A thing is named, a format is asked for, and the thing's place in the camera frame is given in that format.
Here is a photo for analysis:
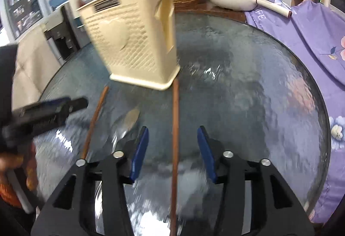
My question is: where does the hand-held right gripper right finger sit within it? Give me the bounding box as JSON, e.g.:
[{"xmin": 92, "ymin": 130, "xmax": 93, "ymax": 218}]
[{"xmin": 197, "ymin": 125, "xmax": 316, "ymax": 236}]

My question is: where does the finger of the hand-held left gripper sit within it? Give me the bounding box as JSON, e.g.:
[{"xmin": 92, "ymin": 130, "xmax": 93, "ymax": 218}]
[
  {"xmin": 32, "ymin": 97, "xmax": 89, "ymax": 136},
  {"xmin": 11, "ymin": 99, "xmax": 68, "ymax": 120}
]

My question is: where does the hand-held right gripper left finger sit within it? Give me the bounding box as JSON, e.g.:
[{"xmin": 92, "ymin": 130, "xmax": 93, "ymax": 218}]
[{"xmin": 30, "ymin": 126, "xmax": 149, "ymax": 236}]

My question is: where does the brown wooden chopstick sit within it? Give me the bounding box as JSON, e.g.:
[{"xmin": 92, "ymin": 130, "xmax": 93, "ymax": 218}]
[
  {"xmin": 81, "ymin": 86, "xmax": 110, "ymax": 161},
  {"xmin": 169, "ymin": 80, "xmax": 180, "ymax": 236}
]

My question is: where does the metal spoon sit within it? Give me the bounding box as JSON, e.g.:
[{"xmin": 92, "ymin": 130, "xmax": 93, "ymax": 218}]
[{"xmin": 109, "ymin": 108, "xmax": 141, "ymax": 150}]

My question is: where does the cream plastic utensil holder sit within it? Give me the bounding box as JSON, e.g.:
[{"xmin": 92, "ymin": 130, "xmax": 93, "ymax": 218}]
[{"xmin": 76, "ymin": 0, "xmax": 181, "ymax": 91}]

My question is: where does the person's left hand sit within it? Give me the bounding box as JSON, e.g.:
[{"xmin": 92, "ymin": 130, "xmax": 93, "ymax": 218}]
[{"xmin": 0, "ymin": 143, "xmax": 38, "ymax": 208}]

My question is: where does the beige cloth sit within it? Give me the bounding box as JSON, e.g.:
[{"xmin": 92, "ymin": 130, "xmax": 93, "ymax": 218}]
[{"xmin": 12, "ymin": 24, "xmax": 62, "ymax": 107}]

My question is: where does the water dispenser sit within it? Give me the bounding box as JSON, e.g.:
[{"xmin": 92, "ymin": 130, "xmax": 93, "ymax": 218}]
[{"xmin": 43, "ymin": 5, "xmax": 90, "ymax": 62}]

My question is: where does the sliding window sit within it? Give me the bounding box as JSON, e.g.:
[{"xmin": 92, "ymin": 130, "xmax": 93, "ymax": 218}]
[{"xmin": 0, "ymin": 0, "xmax": 45, "ymax": 40}]

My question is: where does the purple floral cloth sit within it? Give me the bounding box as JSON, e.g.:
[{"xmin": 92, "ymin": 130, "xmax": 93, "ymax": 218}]
[{"xmin": 244, "ymin": 0, "xmax": 345, "ymax": 223}]

